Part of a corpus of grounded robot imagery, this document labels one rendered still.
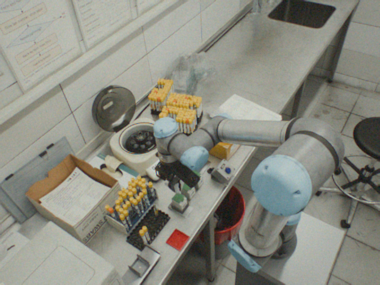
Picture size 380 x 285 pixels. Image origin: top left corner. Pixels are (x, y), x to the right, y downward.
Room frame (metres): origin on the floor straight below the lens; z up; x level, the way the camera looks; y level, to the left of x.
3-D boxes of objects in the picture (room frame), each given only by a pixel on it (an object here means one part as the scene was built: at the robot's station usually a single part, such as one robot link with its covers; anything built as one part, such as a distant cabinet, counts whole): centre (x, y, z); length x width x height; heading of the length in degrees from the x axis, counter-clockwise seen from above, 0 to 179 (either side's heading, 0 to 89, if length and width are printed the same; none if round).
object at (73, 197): (0.79, 0.48, 0.95); 0.29 x 0.25 x 0.15; 52
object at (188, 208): (0.73, 0.06, 0.89); 0.09 x 0.05 x 0.04; 51
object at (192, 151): (0.68, -0.01, 1.30); 0.11 x 0.11 x 0.08; 40
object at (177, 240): (0.60, 0.08, 0.88); 0.07 x 0.07 x 0.01; 52
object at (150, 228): (0.65, 0.19, 0.93); 0.17 x 0.09 x 0.11; 143
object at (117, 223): (0.75, 0.26, 0.91); 0.20 x 0.10 x 0.07; 142
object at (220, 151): (1.04, -0.15, 0.92); 0.13 x 0.13 x 0.10; 49
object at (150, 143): (1.05, 0.22, 0.97); 0.15 x 0.15 x 0.07
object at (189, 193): (0.80, 0.03, 0.91); 0.05 x 0.04 x 0.07; 52
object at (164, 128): (0.74, 0.07, 1.30); 0.09 x 0.08 x 0.11; 40
